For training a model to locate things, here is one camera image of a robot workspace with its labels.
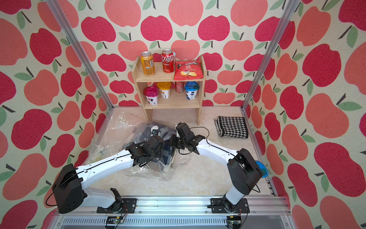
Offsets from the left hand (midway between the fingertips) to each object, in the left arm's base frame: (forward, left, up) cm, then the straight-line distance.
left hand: (161, 151), depth 83 cm
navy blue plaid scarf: (+13, +12, +1) cm, 18 cm away
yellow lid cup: (+36, 0, +18) cm, 40 cm away
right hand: (+4, -4, +2) cm, 5 cm away
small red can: (+41, -10, +16) cm, 45 cm away
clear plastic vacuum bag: (+22, +32, -10) cm, 40 cm away
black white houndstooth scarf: (+22, -48, -5) cm, 53 cm away
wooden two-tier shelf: (+34, -8, +9) cm, 37 cm away
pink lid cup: (+29, +7, +20) cm, 36 cm away
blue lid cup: (+35, -18, +19) cm, 44 cm away
